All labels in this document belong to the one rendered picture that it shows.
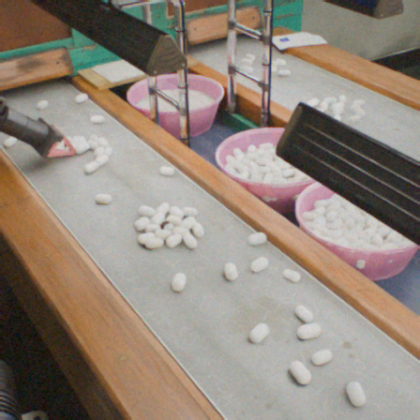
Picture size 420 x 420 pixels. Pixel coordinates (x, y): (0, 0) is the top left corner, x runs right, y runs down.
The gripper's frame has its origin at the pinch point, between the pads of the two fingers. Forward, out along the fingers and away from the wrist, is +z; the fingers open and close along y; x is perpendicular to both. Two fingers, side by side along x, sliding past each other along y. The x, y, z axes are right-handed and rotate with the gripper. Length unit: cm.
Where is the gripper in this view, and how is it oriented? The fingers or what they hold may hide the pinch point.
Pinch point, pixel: (71, 151)
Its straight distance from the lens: 153.9
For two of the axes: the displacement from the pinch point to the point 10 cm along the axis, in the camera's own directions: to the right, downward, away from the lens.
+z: 6.3, 3.1, 7.1
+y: -5.6, -4.5, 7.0
